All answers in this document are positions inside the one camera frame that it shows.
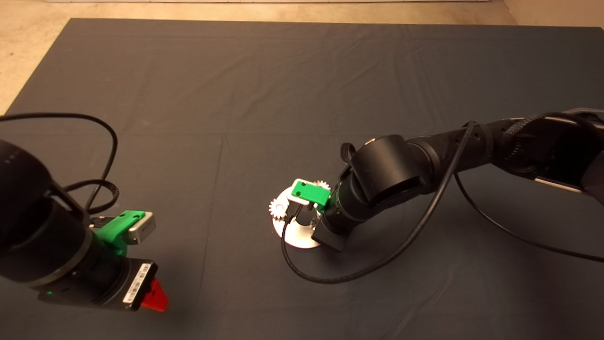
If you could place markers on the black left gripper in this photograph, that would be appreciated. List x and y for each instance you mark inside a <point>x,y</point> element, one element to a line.
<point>106,285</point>

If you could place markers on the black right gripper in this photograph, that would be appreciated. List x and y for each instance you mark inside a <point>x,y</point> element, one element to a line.
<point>332,233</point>

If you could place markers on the brass-toned metal gear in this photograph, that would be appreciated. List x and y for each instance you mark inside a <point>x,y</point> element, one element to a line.
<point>323,184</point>

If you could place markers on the steel planetary gear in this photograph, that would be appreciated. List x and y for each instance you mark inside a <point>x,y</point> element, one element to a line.
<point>274,210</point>

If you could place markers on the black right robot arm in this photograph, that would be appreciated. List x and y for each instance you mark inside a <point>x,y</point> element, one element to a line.
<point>391,165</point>

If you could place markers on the round metal carrier plate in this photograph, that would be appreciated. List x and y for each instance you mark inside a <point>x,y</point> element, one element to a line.
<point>297,236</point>

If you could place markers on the dark grey table cloth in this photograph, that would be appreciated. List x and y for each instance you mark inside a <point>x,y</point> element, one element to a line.
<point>188,71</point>

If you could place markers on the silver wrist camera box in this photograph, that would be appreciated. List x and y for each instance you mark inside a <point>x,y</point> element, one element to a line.
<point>144,229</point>
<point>302,208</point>

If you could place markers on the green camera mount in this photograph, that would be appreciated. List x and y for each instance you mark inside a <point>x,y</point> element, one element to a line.
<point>309,192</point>
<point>115,231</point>

